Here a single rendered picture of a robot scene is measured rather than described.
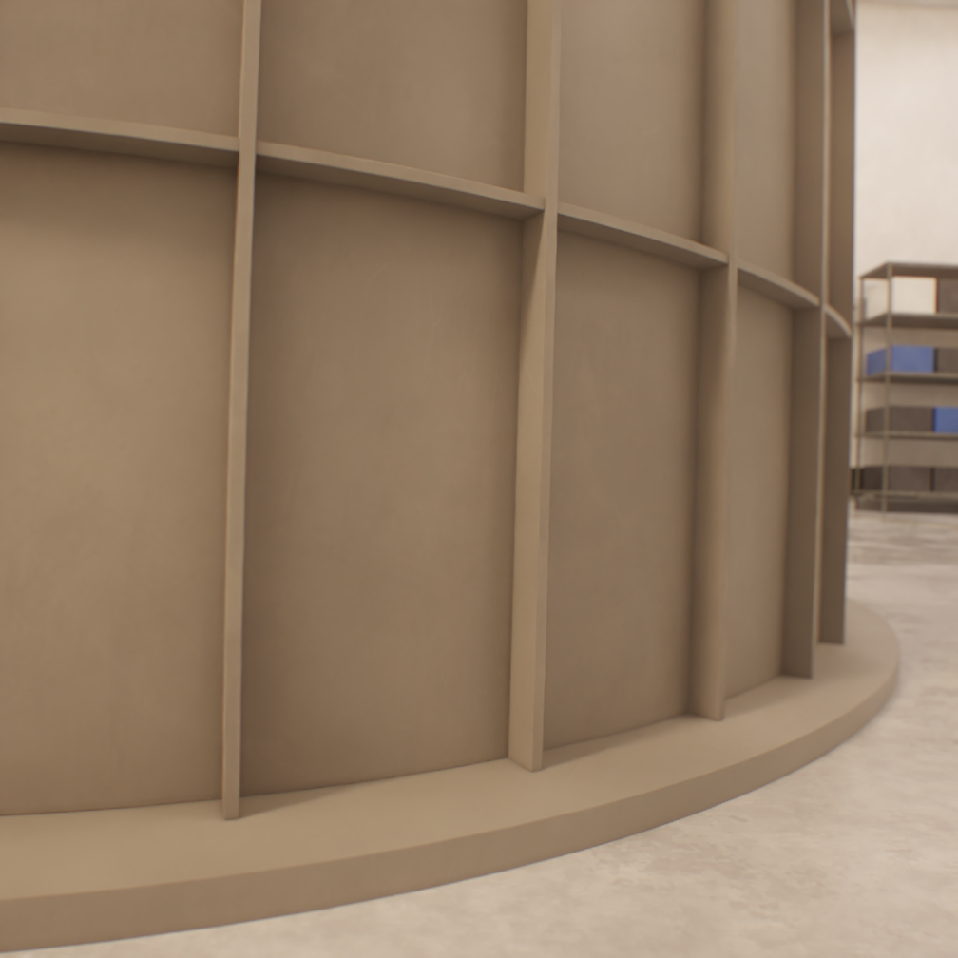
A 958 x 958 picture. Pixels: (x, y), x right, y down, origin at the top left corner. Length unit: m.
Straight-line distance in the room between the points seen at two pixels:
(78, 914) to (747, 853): 0.36
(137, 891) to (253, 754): 0.11
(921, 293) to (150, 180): 6.40
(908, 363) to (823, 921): 6.18
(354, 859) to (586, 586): 0.25
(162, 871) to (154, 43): 0.44
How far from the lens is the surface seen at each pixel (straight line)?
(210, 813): 0.49
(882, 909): 0.49
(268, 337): 0.47
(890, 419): 6.46
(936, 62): 8.00
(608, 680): 0.60
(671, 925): 0.44
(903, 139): 7.60
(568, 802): 0.50
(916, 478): 6.53
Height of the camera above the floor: 0.22
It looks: level
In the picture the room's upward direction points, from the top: 2 degrees clockwise
